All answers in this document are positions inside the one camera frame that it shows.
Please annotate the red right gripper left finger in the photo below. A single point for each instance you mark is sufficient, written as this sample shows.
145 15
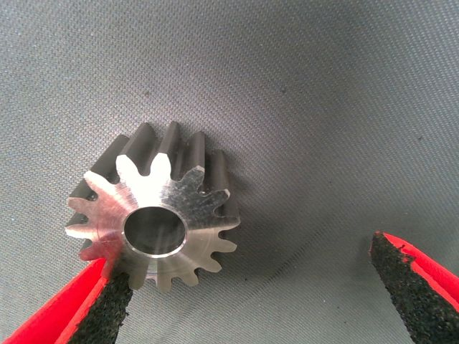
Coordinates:
79 308

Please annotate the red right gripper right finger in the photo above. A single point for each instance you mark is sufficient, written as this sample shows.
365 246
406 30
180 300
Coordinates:
423 294

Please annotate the small steel planetary gear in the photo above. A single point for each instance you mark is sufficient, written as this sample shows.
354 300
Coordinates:
107 215

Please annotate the dark grey table cloth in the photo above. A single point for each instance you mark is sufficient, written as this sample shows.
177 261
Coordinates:
322 107

